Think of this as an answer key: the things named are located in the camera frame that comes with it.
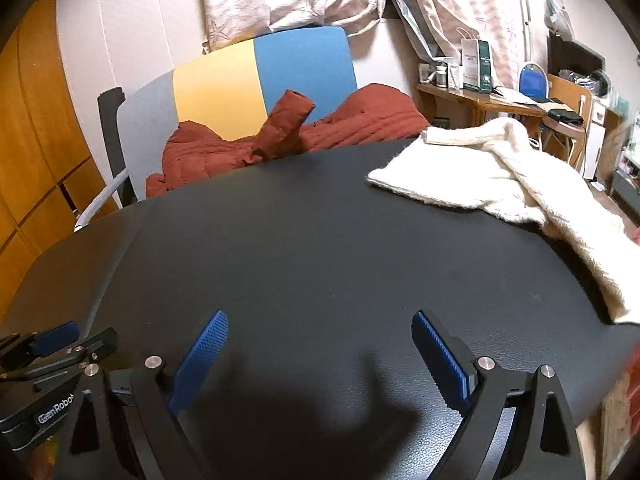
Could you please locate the white metal pole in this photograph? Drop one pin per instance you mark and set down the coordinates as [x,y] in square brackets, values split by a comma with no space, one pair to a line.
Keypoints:
[526,10]

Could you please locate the white hanging bag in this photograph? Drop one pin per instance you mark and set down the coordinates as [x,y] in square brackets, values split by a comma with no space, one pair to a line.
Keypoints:
[557,12]

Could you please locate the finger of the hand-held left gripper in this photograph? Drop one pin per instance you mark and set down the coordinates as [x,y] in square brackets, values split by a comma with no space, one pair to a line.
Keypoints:
[95,344]
[55,337]

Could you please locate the small jar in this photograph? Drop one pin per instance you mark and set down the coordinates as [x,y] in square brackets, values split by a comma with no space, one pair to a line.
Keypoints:
[441,75]
[425,72]

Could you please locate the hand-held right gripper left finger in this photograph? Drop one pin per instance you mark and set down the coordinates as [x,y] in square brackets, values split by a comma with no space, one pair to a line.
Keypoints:
[200,360]

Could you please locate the white cabinet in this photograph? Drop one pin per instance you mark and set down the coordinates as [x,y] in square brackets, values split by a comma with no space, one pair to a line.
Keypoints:
[597,130]

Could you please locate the small blue chair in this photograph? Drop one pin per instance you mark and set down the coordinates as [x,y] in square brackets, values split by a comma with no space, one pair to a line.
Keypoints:
[531,82]

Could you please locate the wooden wardrobe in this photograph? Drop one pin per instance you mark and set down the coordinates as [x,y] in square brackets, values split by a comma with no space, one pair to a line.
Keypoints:
[40,135]

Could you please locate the reddish box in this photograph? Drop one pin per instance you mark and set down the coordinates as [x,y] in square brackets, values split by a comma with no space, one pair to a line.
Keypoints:
[627,390]

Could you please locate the white knit sweater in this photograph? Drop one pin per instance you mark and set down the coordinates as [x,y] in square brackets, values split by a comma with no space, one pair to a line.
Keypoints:
[475,170]

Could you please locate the papers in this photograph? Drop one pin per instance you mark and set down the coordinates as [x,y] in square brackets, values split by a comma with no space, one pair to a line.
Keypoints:
[515,96]

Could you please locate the grey yellow blue office chair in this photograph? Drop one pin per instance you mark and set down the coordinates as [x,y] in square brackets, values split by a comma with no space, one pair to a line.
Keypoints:
[300,70]

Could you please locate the wooden side desk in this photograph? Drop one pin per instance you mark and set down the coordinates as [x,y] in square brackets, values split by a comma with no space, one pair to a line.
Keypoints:
[465,97]

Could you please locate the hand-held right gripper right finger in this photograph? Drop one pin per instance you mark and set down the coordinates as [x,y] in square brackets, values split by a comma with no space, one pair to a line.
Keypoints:
[440,365]

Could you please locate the pale floral curtain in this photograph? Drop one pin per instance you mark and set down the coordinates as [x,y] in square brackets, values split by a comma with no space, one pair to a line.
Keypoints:
[465,0]

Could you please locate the red quilted jacket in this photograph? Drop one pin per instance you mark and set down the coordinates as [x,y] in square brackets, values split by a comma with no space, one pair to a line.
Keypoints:
[360,120]

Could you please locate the green and white box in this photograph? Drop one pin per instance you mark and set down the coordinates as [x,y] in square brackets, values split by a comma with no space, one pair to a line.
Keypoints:
[484,65]

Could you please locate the white paper bag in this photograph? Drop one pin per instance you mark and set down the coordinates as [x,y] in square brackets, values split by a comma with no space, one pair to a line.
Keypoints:
[469,65]

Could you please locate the black pouch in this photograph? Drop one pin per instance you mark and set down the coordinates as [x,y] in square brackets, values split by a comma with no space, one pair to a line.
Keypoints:
[564,115]

